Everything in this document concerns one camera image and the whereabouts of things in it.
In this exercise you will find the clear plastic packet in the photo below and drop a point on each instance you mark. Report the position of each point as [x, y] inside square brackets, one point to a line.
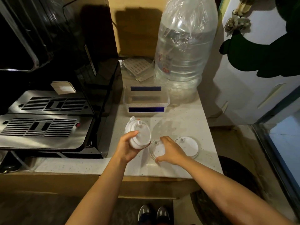
[138, 67]

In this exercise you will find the white door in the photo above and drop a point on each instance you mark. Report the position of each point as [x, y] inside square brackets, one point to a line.
[246, 91]

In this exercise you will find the clear container with blue clasps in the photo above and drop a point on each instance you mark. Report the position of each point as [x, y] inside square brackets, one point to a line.
[146, 100]

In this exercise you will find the person's left forearm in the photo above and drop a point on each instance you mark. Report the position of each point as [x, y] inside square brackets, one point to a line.
[100, 194]

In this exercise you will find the stack of white cup lids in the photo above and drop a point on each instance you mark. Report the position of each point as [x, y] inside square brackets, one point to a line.
[141, 133]

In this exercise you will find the person's right shoe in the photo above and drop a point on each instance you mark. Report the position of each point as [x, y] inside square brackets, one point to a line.
[163, 215]

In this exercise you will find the dried flower ornament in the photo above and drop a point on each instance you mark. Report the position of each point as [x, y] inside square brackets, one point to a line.
[236, 22]

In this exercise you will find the translucent white cup lid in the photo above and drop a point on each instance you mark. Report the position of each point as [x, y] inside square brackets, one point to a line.
[157, 149]

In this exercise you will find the metal slotted drip tray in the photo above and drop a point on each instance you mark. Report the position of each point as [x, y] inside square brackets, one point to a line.
[42, 133]

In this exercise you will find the dark framed glass door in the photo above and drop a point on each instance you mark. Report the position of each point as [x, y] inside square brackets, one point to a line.
[276, 149]

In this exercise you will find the black coffee machine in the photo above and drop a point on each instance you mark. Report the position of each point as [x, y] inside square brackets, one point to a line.
[70, 44]

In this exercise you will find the large clear water bottle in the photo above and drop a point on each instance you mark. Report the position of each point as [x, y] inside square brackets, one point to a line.
[185, 44]

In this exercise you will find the person's right hand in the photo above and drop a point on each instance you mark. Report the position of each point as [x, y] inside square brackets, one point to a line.
[174, 153]

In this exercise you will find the person's left hand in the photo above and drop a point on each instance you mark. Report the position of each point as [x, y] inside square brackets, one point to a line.
[123, 149]

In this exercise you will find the person's left shoe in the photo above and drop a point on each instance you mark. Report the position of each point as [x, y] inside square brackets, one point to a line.
[144, 214]

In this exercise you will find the person's right thumb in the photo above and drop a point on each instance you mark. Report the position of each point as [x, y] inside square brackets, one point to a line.
[161, 158]

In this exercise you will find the wooden counter cabinet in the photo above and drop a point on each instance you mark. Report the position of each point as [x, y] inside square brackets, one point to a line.
[58, 185]

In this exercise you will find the white spouted cup lid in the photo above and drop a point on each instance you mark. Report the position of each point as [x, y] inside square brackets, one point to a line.
[189, 146]

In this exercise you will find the dark green cactus decoration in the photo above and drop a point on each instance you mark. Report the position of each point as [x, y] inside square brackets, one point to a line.
[269, 53]

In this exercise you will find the person's right forearm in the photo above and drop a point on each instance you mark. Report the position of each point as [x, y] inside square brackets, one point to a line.
[225, 192]

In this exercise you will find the person's left thumb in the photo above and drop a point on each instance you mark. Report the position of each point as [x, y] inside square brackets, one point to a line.
[131, 135]

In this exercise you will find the person's shoe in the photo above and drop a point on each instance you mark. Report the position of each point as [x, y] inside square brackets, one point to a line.
[163, 215]
[144, 214]

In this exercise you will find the beige paper card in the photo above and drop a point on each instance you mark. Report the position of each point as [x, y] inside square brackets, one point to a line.
[63, 87]

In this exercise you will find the brown cardboard box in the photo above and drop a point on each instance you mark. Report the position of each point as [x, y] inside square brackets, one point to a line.
[138, 25]

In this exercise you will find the dark round mat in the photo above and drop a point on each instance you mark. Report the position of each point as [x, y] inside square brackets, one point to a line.
[236, 175]

